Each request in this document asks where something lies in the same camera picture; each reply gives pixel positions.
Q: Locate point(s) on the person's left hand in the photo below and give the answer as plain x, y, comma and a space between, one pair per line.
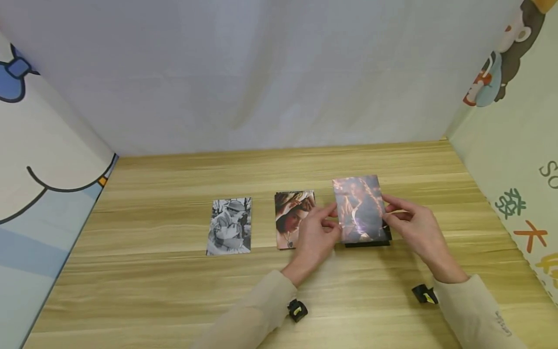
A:
310, 242

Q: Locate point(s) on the person's left forearm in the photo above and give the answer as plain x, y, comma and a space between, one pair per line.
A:
255, 315

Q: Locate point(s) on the black flat photo frame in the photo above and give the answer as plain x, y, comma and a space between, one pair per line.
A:
368, 244

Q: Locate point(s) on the brown toned portrait photo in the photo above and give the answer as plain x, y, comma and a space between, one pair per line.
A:
290, 213

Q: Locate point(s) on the purple and orange photo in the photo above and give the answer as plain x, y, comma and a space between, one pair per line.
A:
361, 208

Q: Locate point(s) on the person's right forearm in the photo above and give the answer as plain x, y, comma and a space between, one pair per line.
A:
473, 315

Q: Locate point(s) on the person's right hand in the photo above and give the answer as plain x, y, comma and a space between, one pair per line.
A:
423, 237

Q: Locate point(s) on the black wrist band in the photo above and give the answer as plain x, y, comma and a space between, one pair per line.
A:
423, 293
297, 310

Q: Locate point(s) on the black and white photo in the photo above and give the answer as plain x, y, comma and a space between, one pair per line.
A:
229, 226

